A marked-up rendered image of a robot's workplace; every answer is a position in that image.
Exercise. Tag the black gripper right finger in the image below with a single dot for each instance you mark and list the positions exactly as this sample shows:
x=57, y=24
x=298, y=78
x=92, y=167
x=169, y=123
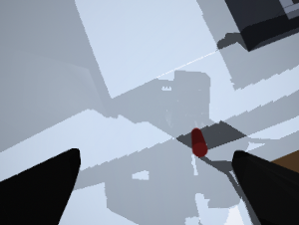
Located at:
x=272, y=190

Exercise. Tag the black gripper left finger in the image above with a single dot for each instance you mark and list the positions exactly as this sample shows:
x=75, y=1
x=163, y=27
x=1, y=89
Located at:
x=38, y=196

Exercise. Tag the red peg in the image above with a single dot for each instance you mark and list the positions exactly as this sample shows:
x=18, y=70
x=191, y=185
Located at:
x=198, y=145

